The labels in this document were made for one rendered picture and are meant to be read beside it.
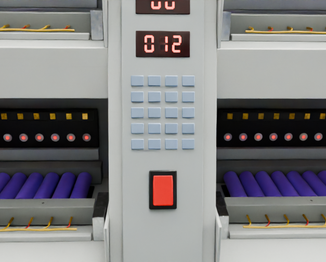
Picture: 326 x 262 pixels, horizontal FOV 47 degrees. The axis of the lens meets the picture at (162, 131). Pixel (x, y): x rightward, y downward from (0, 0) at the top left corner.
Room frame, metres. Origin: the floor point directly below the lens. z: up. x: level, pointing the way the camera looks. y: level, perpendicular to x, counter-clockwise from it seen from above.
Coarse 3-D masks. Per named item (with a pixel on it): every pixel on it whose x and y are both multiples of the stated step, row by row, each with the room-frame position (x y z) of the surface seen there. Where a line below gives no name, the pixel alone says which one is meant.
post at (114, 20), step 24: (120, 0) 0.32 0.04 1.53; (216, 0) 0.33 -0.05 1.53; (120, 24) 0.32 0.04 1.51; (216, 24) 0.33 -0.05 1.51; (120, 48) 0.32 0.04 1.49; (216, 48) 0.33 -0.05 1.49; (120, 72) 0.32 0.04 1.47; (216, 72) 0.33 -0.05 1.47; (120, 96) 0.32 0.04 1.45; (216, 96) 0.33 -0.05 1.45; (120, 120) 0.32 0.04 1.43; (120, 144) 0.32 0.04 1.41; (120, 168) 0.32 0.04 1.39; (120, 192) 0.32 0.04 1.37; (120, 216) 0.32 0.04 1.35; (120, 240) 0.32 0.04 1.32
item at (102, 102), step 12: (0, 108) 0.52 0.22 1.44; (12, 108) 0.52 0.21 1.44; (24, 108) 0.52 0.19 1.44; (36, 108) 0.52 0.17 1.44; (48, 108) 0.52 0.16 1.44; (60, 108) 0.52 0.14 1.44; (72, 108) 0.52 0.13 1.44; (84, 108) 0.52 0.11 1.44; (96, 108) 0.52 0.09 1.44; (216, 108) 0.53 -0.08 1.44; (228, 108) 0.53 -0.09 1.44; (240, 108) 0.53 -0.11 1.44; (252, 108) 0.53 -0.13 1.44; (264, 108) 0.53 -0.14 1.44; (276, 108) 0.53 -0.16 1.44; (288, 108) 0.53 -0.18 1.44; (300, 108) 0.53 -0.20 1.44; (312, 108) 0.53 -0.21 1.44; (324, 108) 0.53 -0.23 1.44; (108, 120) 0.52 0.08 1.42; (216, 120) 0.53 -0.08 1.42; (108, 132) 0.52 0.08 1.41; (108, 144) 0.52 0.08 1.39; (108, 156) 0.52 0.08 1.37; (108, 168) 0.52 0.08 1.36
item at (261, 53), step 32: (224, 0) 0.50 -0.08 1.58; (256, 0) 0.50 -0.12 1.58; (288, 0) 0.50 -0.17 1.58; (320, 0) 0.50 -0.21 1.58; (224, 32) 0.37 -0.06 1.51; (256, 32) 0.38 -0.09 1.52; (288, 32) 0.38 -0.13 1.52; (320, 32) 0.38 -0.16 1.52; (224, 64) 0.33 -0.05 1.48; (256, 64) 0.33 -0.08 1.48; (288, 64) 0.33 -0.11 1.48; (320, 64) 0.33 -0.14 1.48; (224, 96) 0.34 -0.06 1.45; (256, 96) 0.34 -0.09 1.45; (288, 96) 0.34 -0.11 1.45; (320, 96) 0.34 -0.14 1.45
